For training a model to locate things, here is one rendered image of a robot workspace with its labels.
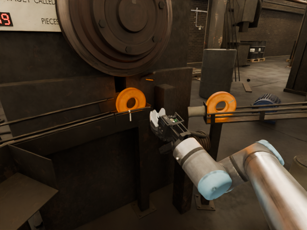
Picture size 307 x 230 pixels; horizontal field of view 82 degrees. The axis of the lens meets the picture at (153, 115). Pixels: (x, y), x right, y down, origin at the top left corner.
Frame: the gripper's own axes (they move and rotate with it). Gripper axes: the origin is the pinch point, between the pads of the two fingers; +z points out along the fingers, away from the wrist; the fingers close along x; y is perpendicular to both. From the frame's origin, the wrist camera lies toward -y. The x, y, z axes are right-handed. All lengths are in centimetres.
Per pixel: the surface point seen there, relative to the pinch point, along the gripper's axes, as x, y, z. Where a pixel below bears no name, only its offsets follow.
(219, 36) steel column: -351, -48, 270
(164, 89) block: -17.0, -0.7, 17.4
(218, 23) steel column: -341, -21, 279
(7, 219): 50, -11, -15
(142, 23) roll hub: -0.3, 29.8, 17.9
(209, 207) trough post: -41, -69, -27
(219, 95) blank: -39.6, 2.0, 1.3
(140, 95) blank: -4.2, -3.5, 19.2
